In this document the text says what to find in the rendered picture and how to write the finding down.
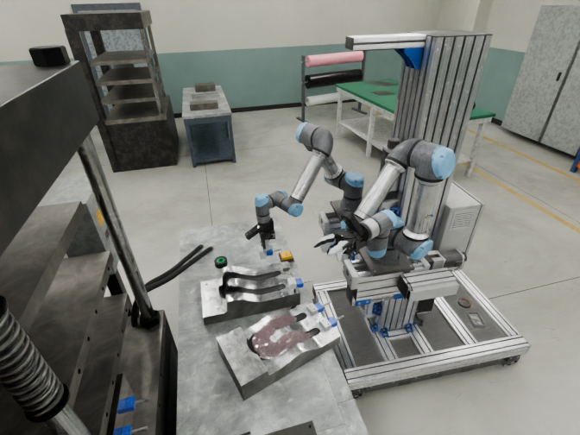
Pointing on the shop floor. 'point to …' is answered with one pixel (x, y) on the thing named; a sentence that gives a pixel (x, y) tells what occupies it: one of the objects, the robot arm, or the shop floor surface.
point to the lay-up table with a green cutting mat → (375, 94)
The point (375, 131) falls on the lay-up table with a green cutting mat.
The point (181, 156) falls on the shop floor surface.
